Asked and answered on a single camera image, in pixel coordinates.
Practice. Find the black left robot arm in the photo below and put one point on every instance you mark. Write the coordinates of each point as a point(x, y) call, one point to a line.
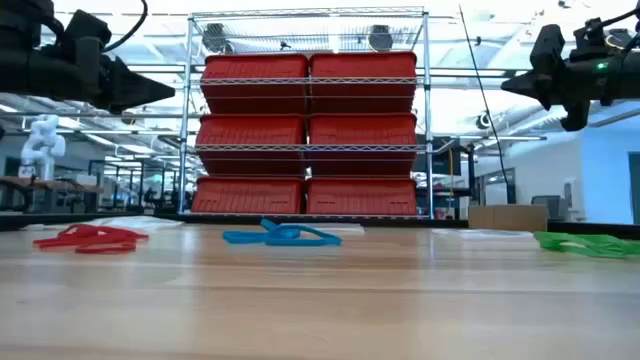
point(20, 70)

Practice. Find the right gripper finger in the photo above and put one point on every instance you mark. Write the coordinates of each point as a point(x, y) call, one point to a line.
point(542, 97)
point(530, 82)

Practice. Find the small brown cardboard box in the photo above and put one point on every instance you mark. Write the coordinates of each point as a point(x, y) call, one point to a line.
point(507, 217)

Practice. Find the black background pole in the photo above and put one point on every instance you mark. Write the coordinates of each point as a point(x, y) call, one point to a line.
point(471, 175)

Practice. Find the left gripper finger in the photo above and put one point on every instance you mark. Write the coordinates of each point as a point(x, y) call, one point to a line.
point(140, 82)
point(125, 102)

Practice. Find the blue rubber band bundle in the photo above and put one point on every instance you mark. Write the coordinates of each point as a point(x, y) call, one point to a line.
point(285, 235)

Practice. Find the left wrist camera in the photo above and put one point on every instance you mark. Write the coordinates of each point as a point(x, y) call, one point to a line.
point(87, 30)

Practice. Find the grey office chair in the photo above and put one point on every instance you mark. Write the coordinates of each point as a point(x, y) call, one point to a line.
point(547, 206)

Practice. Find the red rubber band bundle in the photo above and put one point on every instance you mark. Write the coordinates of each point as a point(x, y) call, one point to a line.
point(100, 234)

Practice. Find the round grey ceiling fixture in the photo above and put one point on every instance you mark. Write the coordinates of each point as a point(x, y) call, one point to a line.
point(380, 38)
point(215, 37)

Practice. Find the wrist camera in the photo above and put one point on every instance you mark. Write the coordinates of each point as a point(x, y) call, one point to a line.
point(87, 30)
point(590, 37)

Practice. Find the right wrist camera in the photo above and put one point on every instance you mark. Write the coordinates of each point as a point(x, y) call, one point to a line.
point(590, 37)

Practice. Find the black background monitor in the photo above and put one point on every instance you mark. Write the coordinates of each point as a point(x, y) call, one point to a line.
point(442, 160)

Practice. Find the wooden background workbench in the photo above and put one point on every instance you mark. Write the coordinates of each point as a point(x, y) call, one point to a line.
point(50, 185)

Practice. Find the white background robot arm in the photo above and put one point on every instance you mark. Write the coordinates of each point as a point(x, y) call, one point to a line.
point(42, 145)

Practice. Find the green rubber band bundle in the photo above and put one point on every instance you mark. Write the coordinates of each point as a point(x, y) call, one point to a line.
point(590, 245)

